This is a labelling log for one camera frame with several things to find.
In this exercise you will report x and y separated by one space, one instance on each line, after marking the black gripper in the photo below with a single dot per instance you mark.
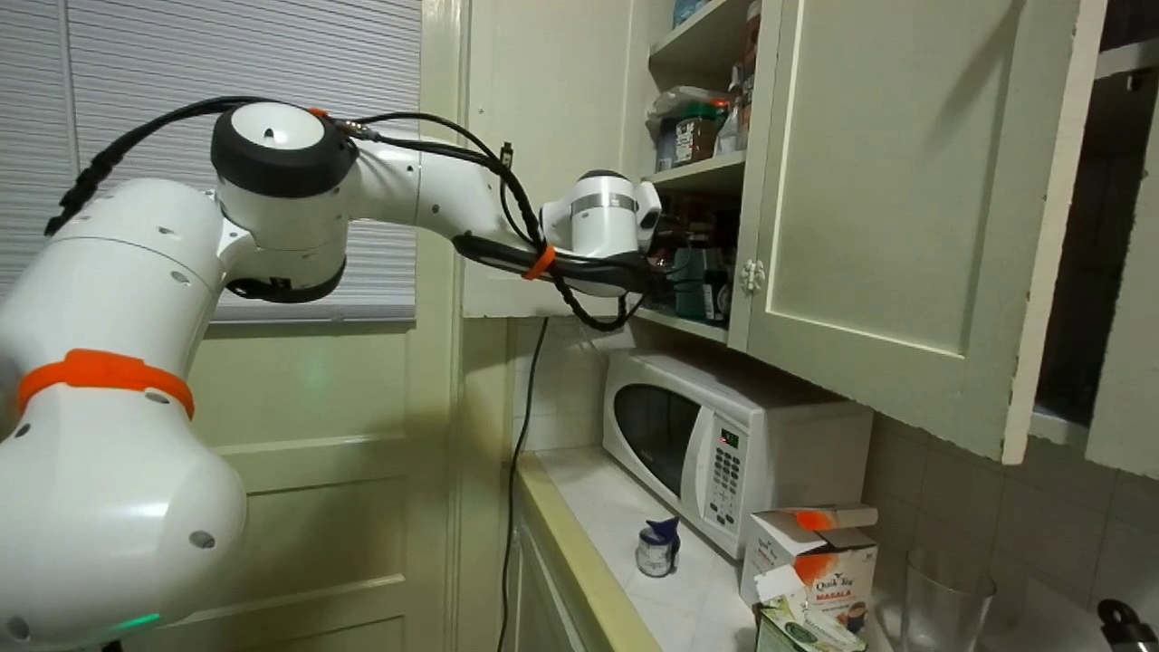
655 270

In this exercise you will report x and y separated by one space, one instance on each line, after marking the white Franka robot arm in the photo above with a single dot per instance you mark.
122 267

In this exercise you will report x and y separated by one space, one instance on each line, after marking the pale green shelf cabinet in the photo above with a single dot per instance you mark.
709 174

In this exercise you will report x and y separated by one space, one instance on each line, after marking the pale green upper cabinet door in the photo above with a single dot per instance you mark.
891 204

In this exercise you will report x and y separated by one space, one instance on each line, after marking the pale green cabinet door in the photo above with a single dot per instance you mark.
535 602
891 204

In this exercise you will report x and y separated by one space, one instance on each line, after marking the pale green lower cabinet door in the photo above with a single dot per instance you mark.
535 602

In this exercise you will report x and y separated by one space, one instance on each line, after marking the teal plastic container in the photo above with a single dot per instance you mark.
698 281

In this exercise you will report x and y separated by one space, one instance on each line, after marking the white food bag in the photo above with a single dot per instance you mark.
689 122

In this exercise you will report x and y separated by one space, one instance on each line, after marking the white microwave oven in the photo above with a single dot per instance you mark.
772 454

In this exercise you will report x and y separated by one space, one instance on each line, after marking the small jar with blue label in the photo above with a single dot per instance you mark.
656 549

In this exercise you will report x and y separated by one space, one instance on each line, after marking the orange and white carton box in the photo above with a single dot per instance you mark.
820 549

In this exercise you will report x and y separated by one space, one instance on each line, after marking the green and white carton box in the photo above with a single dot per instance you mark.
803 626

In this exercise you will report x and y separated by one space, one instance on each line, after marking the clear glass pitcher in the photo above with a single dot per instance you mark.
948 602

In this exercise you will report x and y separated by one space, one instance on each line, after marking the large white window blind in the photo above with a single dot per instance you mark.
183 60

